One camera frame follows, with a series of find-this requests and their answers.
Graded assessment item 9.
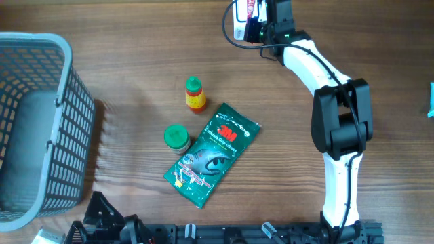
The red snack bar wrapper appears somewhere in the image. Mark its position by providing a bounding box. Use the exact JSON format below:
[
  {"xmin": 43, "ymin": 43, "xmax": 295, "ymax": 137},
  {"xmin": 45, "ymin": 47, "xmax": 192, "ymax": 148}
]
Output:
[{"xmin": 246, "ymin": 0, "xmax": 256, "ymax": 19}]

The red yellow sauce bottle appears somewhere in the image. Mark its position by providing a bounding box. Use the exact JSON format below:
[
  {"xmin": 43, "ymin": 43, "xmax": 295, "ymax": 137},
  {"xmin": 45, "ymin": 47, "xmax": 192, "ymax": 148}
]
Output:
[{"xmin": 185, "ymin": 77, "xmax": 207, "ymax": 113}]

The green lid jar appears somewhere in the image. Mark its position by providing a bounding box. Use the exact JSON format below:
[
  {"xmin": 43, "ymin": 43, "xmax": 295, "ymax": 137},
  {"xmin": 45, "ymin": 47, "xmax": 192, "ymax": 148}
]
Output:
[{"xmin": 164, "ymin": 124, "xmax": 191, "ymax": 155}]

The green 3M glove packet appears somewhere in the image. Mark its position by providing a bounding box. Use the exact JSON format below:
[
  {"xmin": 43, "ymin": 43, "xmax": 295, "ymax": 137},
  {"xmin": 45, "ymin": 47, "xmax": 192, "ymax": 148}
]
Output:
[{"xmin": 164, "ymin": 103, "xmax": 261, "ymax": 208}]

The light green tissue packet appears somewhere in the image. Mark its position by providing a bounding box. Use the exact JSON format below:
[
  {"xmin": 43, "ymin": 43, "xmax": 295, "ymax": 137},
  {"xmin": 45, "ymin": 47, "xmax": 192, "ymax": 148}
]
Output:
[{"xmin": 427, "ymin": 82, "xmax": 434, "ymax": 117}]

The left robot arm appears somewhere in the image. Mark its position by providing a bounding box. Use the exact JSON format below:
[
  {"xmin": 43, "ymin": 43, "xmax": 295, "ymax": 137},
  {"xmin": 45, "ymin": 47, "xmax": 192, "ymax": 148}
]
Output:
[{"xmin": 65, "ymin": 191, "xmax": 155, "ymax": 244}]

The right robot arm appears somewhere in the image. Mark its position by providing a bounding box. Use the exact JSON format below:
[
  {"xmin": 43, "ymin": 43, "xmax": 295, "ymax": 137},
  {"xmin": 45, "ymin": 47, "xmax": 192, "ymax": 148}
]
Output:
[{"xmin": 233, "ymin": 1, "xmax": 373, "ymax": 243}]

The white barcode scanner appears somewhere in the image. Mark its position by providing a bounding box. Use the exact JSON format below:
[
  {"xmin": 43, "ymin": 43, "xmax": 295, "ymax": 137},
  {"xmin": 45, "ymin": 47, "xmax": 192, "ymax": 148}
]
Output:
[{"xmin": 233, "ymin": 0, "xmax": 267, "ymax": 41}]

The grey plastic mesh basket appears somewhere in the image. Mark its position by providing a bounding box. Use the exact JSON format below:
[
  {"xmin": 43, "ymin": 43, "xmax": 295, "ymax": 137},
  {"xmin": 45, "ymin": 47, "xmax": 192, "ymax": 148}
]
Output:
[{"xmin": 1, "ymin": 32, "xmax": 96, "ymax": 232}]

